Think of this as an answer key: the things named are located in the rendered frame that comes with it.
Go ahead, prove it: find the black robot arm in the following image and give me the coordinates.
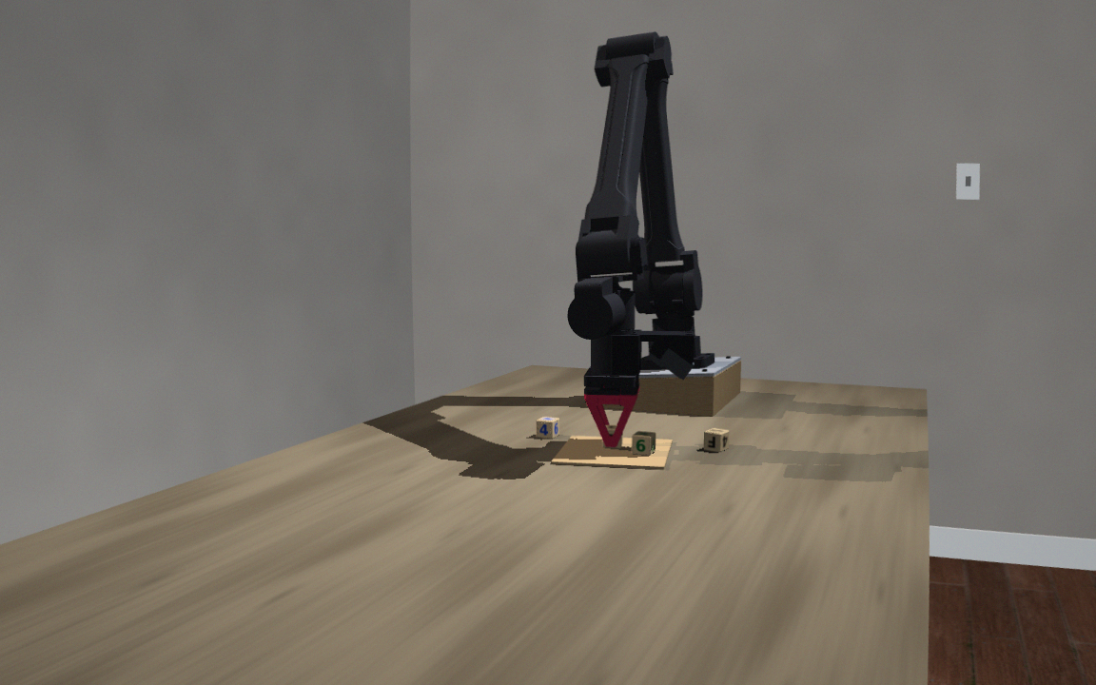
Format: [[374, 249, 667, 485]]
[[568, 31, 713, 380]]

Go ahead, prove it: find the beige flat mat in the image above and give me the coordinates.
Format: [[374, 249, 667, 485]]
[[551, 436, 673, 470]]

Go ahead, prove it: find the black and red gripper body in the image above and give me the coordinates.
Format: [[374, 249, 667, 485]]
[[584, 329, 639, 396]]

